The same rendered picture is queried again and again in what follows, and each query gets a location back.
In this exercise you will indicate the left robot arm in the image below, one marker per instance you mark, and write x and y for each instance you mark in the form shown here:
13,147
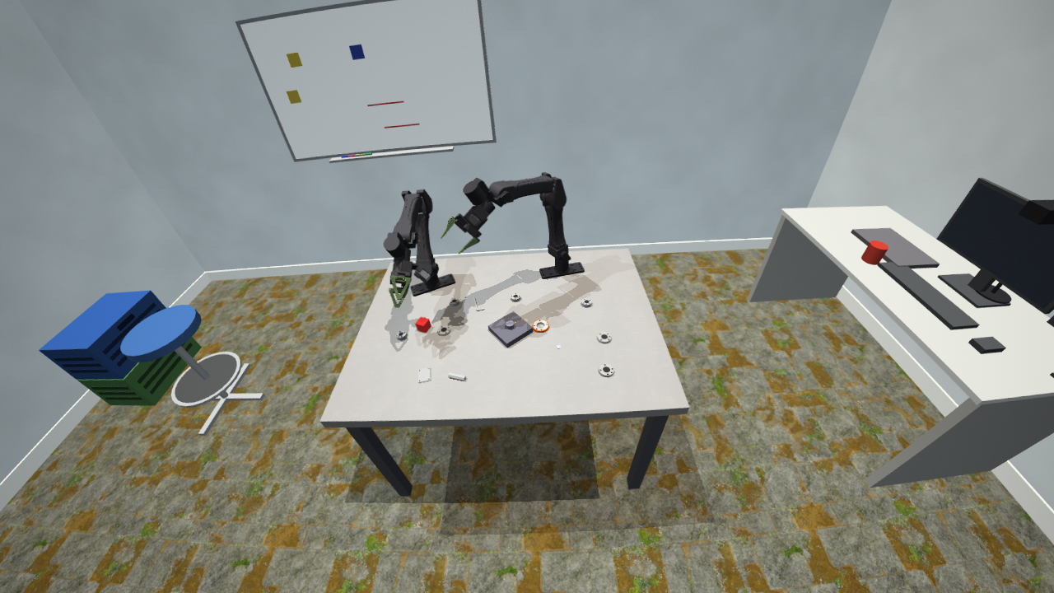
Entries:
502,192

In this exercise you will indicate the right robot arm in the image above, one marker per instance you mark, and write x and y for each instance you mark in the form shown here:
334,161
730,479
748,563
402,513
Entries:
399,245

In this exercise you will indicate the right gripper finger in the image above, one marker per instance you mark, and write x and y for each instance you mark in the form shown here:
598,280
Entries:
394,280
391,292

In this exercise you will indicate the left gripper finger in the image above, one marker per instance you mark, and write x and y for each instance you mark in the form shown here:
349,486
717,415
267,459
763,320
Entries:
472,242
451,221

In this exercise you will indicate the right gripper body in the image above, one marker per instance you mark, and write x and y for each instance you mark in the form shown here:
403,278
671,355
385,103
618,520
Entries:
398,267

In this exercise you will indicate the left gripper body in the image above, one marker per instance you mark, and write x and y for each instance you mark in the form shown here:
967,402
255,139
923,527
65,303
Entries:
466,226

